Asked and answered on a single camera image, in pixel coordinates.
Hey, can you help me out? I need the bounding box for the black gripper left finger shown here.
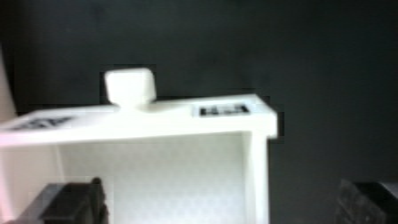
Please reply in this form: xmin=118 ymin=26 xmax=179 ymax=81
xmin=24 ymin=178 xmax=108 ymax=224

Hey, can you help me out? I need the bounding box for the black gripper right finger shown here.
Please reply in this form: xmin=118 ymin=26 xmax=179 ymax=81
xmin=335 ymin=180 xmax=398 ymax=224

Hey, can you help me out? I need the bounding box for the white drawer box with knob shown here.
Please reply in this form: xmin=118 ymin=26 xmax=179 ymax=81
xmin=0 ymin=68 xmax=276 ymax=224

